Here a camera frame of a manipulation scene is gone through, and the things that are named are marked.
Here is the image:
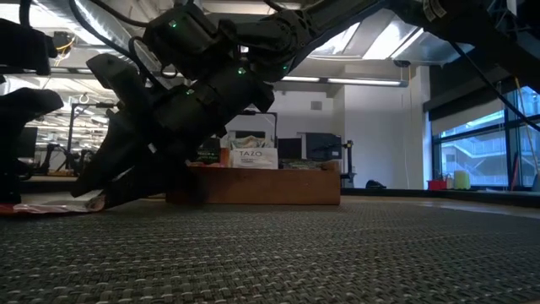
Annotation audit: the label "small black monitor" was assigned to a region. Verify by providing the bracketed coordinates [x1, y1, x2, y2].
[277, 137, 303, 160]

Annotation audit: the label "green container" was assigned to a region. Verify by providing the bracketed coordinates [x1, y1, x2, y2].
[452, 170, 472, 191]

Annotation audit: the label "large black monitor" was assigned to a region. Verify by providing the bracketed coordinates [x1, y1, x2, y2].
[17, 126, 39, 160]

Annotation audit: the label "black background station frame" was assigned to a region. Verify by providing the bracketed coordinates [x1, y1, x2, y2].
[240, 109, 279, 149]

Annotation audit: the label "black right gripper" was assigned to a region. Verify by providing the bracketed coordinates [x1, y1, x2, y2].
[69, 2, 276, 211]

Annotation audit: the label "grey woven placemat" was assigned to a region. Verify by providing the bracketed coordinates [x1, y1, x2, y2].
[0, 198, 540, 304]

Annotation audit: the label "wide black monitor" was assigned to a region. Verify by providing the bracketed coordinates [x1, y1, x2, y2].
[304, 132, 343, 161]

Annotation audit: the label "wooden three-compartment tray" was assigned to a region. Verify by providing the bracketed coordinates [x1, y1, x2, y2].
[165, 160, 342, 207]

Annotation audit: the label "white orange Tazo tea packet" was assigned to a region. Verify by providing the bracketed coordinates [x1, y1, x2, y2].
[229, 147, 279, 171]

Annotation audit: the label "large glass window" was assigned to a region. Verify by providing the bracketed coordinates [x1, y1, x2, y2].
[432, 84, 540, 189]

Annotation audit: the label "dark purple foil tea packet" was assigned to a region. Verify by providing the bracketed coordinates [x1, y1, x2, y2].
[279, 158, 335, 171]

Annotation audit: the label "long linear ceiling light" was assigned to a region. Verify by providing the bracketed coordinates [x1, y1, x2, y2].
[280, 74, 409, 89]

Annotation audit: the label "black camera stand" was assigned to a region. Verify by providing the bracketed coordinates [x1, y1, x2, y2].
[342, 139, 356, 187]

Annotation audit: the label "black ceiling device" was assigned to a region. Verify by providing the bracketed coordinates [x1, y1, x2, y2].
[52, 30, 77, 56]

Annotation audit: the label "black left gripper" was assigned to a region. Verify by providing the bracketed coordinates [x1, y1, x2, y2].
[0, 19, 65, 204]

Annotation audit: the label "light cloth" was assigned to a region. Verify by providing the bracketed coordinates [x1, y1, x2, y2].
[229, 134, 275, 150]

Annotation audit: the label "background robot arms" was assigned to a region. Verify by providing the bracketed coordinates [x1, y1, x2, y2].
[37, 142, 97, 177]

